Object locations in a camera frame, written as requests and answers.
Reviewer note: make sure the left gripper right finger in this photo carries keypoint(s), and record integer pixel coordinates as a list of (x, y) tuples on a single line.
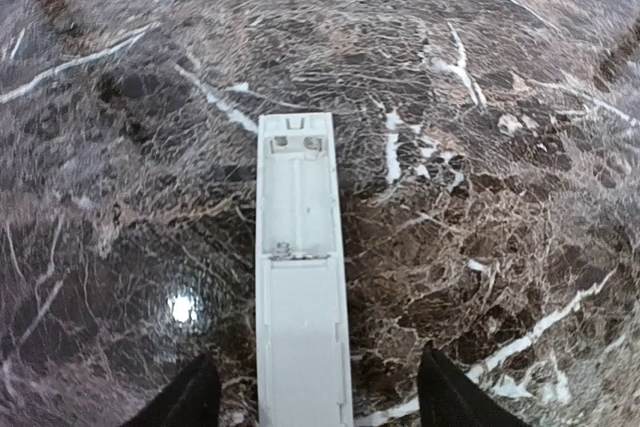
[(447, 397)]

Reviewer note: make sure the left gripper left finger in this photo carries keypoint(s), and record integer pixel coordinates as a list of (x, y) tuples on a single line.
[(192, 398)]

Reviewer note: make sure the white remote control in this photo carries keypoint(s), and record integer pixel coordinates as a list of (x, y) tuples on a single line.
[(301, 314)]

